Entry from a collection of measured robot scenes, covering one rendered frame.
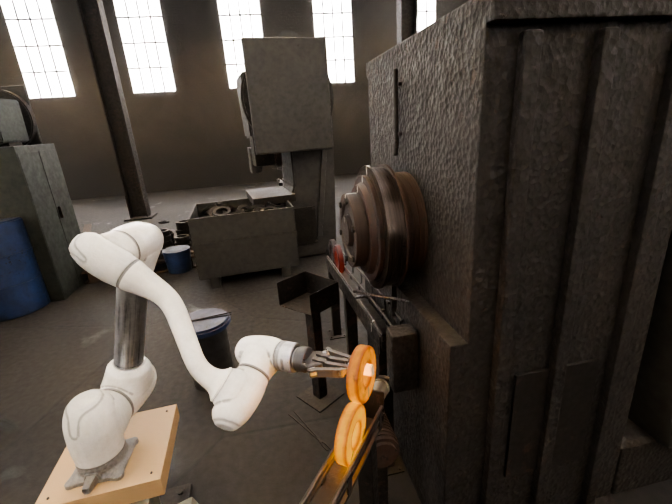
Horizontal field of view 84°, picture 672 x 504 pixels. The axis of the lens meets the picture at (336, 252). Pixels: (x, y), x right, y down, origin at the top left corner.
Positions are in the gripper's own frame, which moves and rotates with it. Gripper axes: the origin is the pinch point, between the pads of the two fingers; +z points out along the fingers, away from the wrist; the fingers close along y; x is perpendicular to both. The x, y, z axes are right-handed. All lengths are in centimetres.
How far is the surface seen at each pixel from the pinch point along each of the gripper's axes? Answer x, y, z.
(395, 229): 31.0, -32.8, 3.1
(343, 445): -10.7, 16.8, 0.5
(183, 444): -80, -20, -112
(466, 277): 20.5, -20.5, 26.1
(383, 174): 48, -45, -3
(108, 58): 231, -424, -599
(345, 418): -6.5, 12.4, -0.3
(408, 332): -5.5, -30.9, 5.8
